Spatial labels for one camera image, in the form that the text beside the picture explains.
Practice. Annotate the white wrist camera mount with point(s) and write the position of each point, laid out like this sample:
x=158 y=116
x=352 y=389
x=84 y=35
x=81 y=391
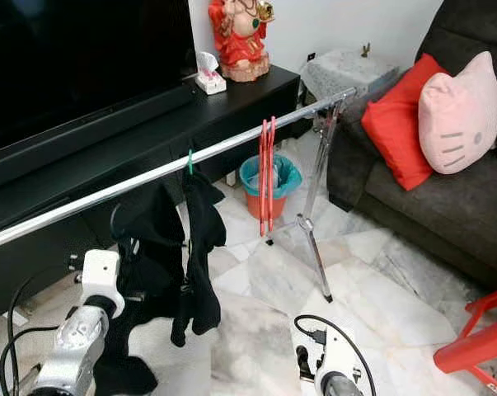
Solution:
x=102 y=272
x=335 y=356

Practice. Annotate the black garment with green logo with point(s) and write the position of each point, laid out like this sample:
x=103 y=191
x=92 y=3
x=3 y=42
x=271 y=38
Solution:
x=199 y=247

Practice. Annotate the green hanger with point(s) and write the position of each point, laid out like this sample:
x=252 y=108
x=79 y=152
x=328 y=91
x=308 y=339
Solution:
x=190 y=162

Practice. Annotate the black TV console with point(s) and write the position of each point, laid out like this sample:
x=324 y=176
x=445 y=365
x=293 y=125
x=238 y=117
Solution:
x=248 y=103

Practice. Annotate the orange bin with teal liner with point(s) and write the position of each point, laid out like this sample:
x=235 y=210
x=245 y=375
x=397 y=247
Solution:
x=252 y=202

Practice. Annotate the dark grey sofa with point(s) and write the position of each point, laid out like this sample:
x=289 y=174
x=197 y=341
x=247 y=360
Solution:
x=429 y=214

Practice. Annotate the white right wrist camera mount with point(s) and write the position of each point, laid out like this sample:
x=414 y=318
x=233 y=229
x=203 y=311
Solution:
x=335 y=356

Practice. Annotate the red plastic stool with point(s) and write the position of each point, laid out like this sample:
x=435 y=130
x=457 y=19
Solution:
x=471 y=346

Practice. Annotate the black soundbar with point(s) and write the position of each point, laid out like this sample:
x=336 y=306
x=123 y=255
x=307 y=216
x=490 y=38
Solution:
x=100 y=132

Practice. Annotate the pink cat face cushion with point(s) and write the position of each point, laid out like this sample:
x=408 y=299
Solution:
x=458 y=115

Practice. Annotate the black television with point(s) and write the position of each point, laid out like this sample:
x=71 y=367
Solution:
x=83 y=58

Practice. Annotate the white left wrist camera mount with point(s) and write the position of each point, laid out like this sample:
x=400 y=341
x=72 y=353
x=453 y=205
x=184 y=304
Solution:
x=102 y=272

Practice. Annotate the chrome clothes rack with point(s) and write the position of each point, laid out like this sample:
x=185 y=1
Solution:
x=83 y=202

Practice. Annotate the red plastic hanger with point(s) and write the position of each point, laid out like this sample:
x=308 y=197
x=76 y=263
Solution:
x=262 y=181
x=272 y=177

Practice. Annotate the white tissue box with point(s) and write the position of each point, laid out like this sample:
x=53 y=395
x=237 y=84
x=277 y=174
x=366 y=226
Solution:
x=211 y=81

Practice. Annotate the red and gold statue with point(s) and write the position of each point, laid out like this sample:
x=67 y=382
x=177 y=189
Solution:
x=238 y=41

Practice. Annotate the red cushion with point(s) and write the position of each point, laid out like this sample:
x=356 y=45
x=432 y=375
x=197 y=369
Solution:
x=396 y=128

